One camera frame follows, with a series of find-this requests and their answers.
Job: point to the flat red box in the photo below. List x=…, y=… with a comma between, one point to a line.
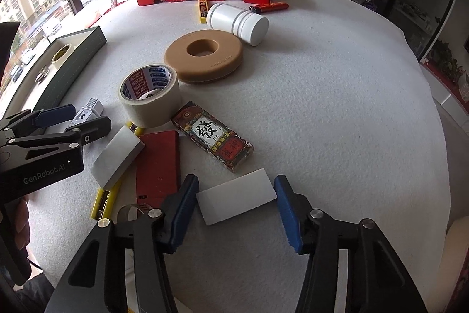
x=157, y=170

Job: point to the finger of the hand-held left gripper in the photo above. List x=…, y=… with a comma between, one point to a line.
x=55, y=115
x=93, y=129

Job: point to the yellow utility knife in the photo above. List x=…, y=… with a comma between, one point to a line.
x=106, y=201

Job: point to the printed dark card box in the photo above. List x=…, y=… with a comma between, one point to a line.
x=212, y=137

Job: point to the small beige tape roll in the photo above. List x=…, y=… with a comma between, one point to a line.
x=55, y=59

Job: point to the white cylindrical jar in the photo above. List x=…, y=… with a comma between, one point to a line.
x=234, y=21

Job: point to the white plug adapter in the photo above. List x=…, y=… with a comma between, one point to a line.
x=89, y=109

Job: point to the yellow blade case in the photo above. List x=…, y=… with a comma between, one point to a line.
x=202, y=10

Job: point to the white rectangular block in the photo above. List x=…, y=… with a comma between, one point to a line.
x=234, y=199
x=113, y=159

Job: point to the potted plant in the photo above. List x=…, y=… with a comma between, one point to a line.
x=447, y=60

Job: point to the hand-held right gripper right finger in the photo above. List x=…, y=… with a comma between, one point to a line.
x=288, y=214

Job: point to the wide beige tape roll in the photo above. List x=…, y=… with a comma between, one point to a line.
x=157, y=111

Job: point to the red lighter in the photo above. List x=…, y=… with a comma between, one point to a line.
x=271, y=7

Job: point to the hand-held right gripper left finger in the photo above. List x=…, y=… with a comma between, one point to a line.
x=182, y=214

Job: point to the person's left hand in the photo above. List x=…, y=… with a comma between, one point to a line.
x=20, y=217

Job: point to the grey shallow tray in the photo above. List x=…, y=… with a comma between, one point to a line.
x=73, y=63

